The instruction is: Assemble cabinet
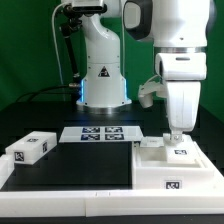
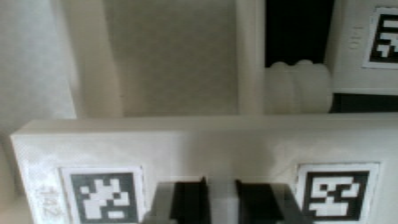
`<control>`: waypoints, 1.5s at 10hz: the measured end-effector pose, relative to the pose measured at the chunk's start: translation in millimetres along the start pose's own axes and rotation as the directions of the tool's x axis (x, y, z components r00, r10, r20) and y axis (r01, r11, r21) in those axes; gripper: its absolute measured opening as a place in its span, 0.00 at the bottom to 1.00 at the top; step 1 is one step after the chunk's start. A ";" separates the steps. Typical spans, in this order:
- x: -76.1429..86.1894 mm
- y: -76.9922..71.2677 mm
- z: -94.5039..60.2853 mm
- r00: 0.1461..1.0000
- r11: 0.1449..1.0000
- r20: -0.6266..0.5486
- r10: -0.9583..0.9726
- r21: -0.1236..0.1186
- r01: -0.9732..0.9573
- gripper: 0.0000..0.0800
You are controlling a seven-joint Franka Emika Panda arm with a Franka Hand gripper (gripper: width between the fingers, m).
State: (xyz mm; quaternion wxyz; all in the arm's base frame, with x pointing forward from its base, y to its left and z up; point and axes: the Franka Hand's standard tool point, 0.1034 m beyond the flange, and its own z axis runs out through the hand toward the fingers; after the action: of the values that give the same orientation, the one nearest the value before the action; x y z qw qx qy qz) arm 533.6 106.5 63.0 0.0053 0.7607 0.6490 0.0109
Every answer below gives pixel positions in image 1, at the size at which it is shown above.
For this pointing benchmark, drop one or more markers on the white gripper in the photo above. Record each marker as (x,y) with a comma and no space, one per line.
(182,107)

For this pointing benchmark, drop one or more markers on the white hinged door panel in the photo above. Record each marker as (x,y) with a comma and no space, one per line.
(183,152)

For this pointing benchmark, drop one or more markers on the small white door panel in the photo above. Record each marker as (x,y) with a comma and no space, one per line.
(150,141)

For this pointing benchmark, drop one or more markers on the white cabinet body box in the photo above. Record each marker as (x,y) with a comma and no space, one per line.
(150,170)

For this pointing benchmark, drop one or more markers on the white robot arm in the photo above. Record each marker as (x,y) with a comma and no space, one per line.
(178,30)

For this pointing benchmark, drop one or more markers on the white cabinet top block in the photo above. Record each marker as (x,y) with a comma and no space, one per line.
(32,147)

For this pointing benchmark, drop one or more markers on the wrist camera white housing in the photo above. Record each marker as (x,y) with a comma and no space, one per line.
(148,89)

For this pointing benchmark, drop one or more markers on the white marker base plate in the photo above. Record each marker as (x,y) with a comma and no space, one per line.
(101,134)

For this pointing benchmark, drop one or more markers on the white obstacle frame wall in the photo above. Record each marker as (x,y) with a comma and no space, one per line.
(108,202)

